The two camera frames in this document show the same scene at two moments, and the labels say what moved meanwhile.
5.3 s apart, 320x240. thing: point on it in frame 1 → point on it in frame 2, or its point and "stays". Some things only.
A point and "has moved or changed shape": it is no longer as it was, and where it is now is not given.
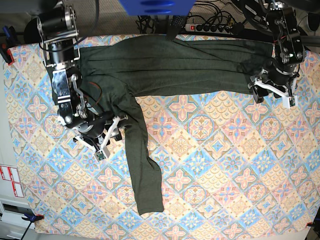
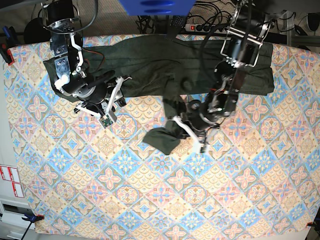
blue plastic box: (157, 8) stays
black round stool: (33, 31) stays
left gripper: (282, 79) → (191, 111)
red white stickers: (10, 174) stays
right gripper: (94, 126) → (97, 94)
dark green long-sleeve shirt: (122, 71) has moved or changed shape
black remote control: (177, 23) stays
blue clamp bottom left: (32, 218) stays
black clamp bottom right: (310, 224) stays
